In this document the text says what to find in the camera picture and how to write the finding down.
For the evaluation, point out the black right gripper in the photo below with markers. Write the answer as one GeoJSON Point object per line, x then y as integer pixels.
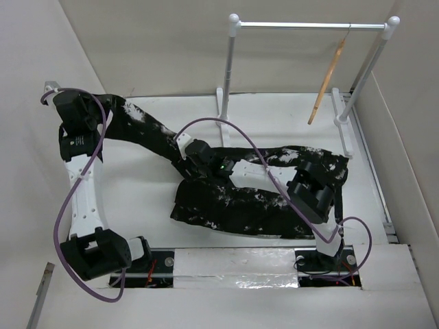
{"type": "Point", "coordinates": [188, 160]}

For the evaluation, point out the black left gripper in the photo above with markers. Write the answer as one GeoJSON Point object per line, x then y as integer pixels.
{"type": "Point", "coordinates": [89, 98]}

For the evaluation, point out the black white patterned trousers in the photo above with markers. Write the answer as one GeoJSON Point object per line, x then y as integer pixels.
{"type": "Point", "coordinates": [201, 202]}

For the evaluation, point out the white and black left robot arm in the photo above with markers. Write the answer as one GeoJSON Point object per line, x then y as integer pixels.
{"type": "Point", "coordinates": [92, 249]}

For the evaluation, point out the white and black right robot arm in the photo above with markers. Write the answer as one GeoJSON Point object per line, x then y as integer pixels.
{"type": "Point", "coordinates": [306, 187]}

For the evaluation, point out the wooden clothes hanger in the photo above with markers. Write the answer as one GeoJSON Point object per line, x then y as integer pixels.
{"type": "Point", "coordinates": [327, 77]}

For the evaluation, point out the silver foil tape strip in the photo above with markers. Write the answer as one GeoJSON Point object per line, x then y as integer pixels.
{"type": "Point", "coordinates": [235, 268]}

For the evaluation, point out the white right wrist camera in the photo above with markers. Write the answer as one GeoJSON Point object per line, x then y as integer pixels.
{"type": "Point", "coordinates": [183, 141]}

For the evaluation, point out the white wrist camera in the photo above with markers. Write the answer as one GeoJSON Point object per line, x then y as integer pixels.
{"type": "Point", "coordinates": [183, 141]}
{"type": "Point", "coordinates": [51, 88]}

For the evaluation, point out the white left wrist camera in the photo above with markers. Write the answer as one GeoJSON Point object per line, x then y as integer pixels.
{"type": "Point", "coordinates": [51, 88]}

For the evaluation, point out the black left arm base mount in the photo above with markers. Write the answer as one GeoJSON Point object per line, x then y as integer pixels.
{"type": "Point", "coordinates": [158, 273]}

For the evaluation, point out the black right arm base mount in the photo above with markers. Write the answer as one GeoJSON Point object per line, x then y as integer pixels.
{"type": "Point", "coordinates": [318, 270]}

